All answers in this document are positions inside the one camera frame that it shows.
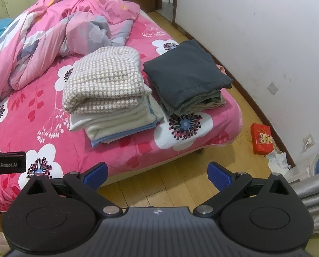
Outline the crumpled white paper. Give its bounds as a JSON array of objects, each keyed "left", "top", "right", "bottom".
[{"left": 265, "top": 150, "right": 291, "bottom": 176}]

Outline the brown door frame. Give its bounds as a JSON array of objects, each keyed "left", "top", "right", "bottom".
[{"left": 172, "top": 0, "right": 181, "bottom": 24}]

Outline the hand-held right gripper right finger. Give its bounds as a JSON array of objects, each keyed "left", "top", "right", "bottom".
[{"left": 193, "top": 162, "right": 296, "bottom": 217}]

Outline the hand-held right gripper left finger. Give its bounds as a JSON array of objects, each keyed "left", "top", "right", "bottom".
[{"left": 20, "top": 162, "right": 122, "bottom": 217}]

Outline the white wall socket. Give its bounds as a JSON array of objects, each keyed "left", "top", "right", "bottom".
[
  {"left": 267, "top": 81, "right": 279, "bottom": 96},
  {"left": 301, "top": 132, "right": 316, "bottom": 149}
]

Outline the red gift box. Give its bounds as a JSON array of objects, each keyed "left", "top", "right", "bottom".
[{"left": 250, "top": 123, "right": 275, "bottom": 155}]

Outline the olive grey folded garment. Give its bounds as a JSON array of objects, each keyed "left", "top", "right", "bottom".
[{"left": 159, "top": 86, "right": 227, "bottom": 117}]

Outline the dark grey folded garment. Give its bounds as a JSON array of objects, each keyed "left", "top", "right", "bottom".
[{"left": 143, "top": 40, "right": 234, "bottom": 113}]

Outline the beige folded garment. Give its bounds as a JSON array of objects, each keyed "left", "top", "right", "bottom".
[{"left": 200, "top": 94, "right": 228, "bottom": 111}]

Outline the pink flower bed sheet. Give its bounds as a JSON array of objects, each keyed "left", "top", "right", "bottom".
[{"left": 0, "top": 11, "right": 243, "bottom": 215}]

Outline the pink quilt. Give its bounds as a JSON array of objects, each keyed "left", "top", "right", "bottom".
[{"left": 0, "top": 0, "right": 142, "bottom": 109}]

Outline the beige checked knit sweater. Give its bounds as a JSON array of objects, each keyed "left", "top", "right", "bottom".
[{"left": 62, "top": 46, "right": 153, "bottom": 114}]

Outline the cream folded garment blue trim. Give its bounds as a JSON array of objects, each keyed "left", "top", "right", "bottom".
[{"left": 69, "top": 95, "right": 165, "bottom": 148}]

